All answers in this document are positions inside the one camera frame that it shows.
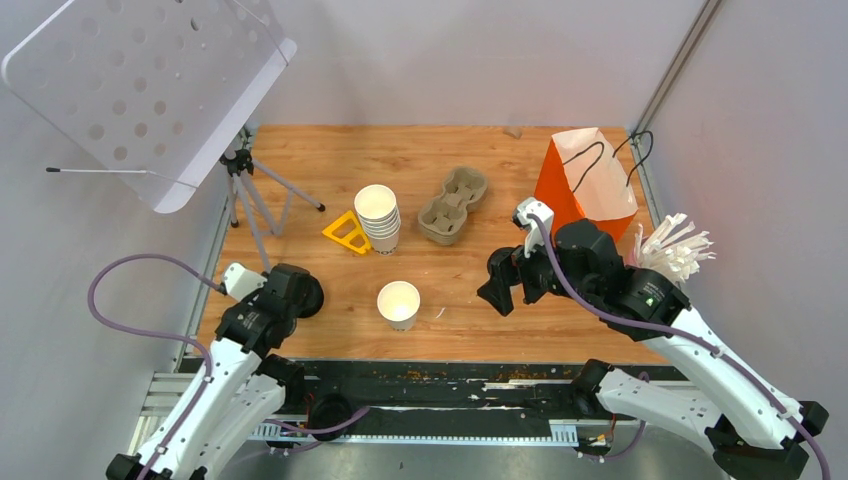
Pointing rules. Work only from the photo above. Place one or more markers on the white tripod stand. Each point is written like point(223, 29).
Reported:
point(240, 166)

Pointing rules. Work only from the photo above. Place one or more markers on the orange paper bag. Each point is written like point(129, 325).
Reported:
point(582, 178)

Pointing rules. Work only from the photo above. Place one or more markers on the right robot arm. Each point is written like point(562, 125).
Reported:
point(749, 428)

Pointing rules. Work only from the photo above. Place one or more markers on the pink cup of wrapped straws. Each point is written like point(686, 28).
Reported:
point(672, 249)

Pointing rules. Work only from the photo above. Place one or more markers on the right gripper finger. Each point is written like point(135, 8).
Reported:
point(498, 293)
point(502, 268)

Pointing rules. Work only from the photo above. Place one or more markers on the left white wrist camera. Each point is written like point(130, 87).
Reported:
point(239, 282)

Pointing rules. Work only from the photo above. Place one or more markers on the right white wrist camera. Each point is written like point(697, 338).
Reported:
point(536, 218)

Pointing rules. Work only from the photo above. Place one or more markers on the stack of white paper cups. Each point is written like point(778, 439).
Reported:
point(377, 210)

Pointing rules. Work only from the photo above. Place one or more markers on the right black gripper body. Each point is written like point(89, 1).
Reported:
point(536, 280)

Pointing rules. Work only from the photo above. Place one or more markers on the yellow plastic triangle holder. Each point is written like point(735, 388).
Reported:
point(347, 231)

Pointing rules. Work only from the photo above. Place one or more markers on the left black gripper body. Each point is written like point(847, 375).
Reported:
point(293, 319)

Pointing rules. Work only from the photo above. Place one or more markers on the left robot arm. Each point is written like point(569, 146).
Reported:
point(241, 382)

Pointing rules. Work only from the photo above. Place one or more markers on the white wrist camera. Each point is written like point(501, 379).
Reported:
point(239, 282)
point(536, 218)

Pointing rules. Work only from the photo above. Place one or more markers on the clear perforated acrylic panel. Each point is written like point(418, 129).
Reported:
point(153, 90)

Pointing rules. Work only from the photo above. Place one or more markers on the stacked pulp cup carriers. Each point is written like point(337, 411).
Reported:
point(443, 218)

